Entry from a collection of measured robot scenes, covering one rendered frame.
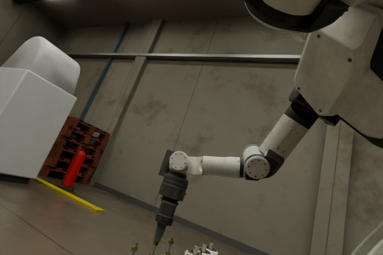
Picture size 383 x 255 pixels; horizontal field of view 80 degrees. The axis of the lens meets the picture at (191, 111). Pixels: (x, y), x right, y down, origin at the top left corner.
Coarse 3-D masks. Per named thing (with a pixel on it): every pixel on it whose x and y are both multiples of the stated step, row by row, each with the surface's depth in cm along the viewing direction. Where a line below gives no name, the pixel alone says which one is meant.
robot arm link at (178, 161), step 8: (168, 152) 83; (176, 152) 78; (168, 160) 82; (176, 160) 77; (184, 160) 77; (160, 168) 82; (168, 168) 82; (176, 168) 76; (184, 168) 76; (168, 176) 78; (176, 176) 77; (184, 176) 79; (176, 184) 76; (184, 184) 78
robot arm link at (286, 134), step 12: (288, 120) 71; (276, 132) 73; (288, 132) 71; (300, 132) 70; (264, 144) 75; (276, 144) 72; (288, 144) 71; (252, 156) 72; (264, 156) 72; (276, 156) 72; (252, 168) 72; (264, 168) 72; (276, 168) 72
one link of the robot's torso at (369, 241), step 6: (378, 228) 41; (372, 234) 41; (378, 234) 41; (366, 240) 41; (372, 240) 41; (378, 240) 40; (360, 246) 41; (366, 246) 41; (372, 246) 40; (378, 246) 33; (354, 252) 41; (360, 252) 41; (366, 252) 40; (372, 252) 33; (378, 252) 33
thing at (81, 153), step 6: (78, 156) 311; (84, 156) 317; (72, 162) 308; (78, 162) 309; (72, 168) 305; (78, 168) 310; (66, 174) 304; (72, 174) 304; (66, 180) 300; (72, 180) 304; (60, 186) 295; (66, 186) 299
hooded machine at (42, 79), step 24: (24, 48) 272; (48, 48) 267; (0, 72) 260; (24, 72) 239; (48, 72) 265; (72, 72) 294; (0, 96) 238; (24, 96) 241; (48, 96) 263; (72, 96) 289; (0, 120) 225; (24, 120) 244; (48, 120) 267; (0, 144) 228; (24, 144) 247; (48, 144) 271; (0, 168) 231; (24, 168) 251
